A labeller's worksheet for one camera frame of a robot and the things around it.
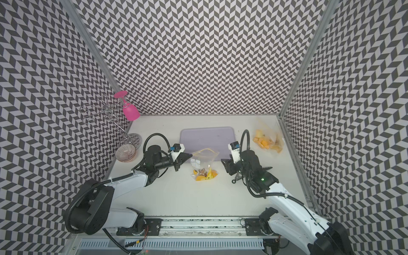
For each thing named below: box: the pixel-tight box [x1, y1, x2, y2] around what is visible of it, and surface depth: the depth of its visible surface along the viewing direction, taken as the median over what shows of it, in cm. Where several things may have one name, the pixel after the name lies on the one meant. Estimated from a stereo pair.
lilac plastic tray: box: [179, 126, 236, 161], surface depth 107 cm
